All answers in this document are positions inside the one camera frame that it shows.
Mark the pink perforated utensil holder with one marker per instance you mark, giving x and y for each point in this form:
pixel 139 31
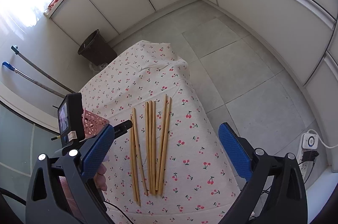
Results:
pixel 92 123

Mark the cherry print tablecloth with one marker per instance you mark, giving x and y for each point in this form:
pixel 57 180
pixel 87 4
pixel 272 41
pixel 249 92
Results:
pixel 178 172

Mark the white power strip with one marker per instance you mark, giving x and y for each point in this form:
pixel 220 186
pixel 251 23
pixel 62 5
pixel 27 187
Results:
pixel 307 151

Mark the dark-handled broom pole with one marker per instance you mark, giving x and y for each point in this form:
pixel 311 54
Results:
pixel 16 51

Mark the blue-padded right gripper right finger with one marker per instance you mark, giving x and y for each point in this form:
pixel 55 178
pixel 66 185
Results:
pixel 238 150

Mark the wooden chopstick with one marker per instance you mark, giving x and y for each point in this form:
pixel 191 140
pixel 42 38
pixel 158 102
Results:
pixel 165 144
pixel 134 167
pixel 138 152
pixel 132 170
pixel 161 143
pixel 148 147

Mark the person's left hand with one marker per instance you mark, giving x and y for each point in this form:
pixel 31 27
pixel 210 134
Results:
pixel 99 178

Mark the dark brown trash bin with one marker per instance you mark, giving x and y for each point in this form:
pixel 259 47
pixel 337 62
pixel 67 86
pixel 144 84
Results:
pixel 96 50

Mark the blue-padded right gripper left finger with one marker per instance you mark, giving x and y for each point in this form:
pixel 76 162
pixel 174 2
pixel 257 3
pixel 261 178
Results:
pixel 94 150

